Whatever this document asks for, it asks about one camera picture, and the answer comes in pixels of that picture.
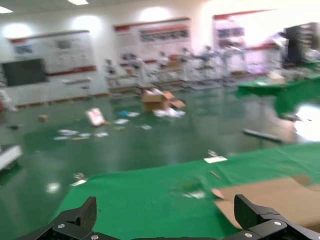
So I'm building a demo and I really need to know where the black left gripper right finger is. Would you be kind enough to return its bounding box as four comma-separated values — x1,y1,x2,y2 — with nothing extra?
224,194,320,240

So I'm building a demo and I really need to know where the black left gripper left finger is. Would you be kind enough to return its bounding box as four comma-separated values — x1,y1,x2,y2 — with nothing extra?
14,196,108,240

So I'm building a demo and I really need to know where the open cardboard box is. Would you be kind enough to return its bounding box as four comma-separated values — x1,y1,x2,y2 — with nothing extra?
211,174,320,230

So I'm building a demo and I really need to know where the pink white flat box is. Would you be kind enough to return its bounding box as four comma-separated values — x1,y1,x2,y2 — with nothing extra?
86,107,106,127

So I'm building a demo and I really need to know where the metal cloth clip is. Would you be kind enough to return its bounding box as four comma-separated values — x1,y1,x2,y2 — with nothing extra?
203,149,228,165

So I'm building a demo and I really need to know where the green table cloth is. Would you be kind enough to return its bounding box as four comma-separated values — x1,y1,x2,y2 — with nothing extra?
48,142,320,240

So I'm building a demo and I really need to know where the long black bar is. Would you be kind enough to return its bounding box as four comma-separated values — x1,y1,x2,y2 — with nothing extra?
242,128,283,143

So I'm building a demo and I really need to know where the white grey floor device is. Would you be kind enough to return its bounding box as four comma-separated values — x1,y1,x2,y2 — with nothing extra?
0,144,23,171

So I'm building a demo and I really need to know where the green covered table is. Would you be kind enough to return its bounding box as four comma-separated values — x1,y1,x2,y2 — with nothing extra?
236,74,320,118

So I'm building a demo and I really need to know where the white plastic wrap pile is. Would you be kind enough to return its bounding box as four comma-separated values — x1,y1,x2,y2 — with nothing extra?
152,107,186,118

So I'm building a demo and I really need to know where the large open floor carton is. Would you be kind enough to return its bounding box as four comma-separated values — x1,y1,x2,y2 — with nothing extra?
141,88,187,113

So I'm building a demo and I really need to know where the white red display board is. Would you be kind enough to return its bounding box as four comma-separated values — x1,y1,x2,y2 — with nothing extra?
213,9,276,51
7,29,98,76
113,17,191,66

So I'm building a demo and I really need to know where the black storage shelf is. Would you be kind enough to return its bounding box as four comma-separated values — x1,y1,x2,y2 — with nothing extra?
284,23,320,66

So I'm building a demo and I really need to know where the black wall screen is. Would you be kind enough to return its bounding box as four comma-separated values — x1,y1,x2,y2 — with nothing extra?
1,58,48,87

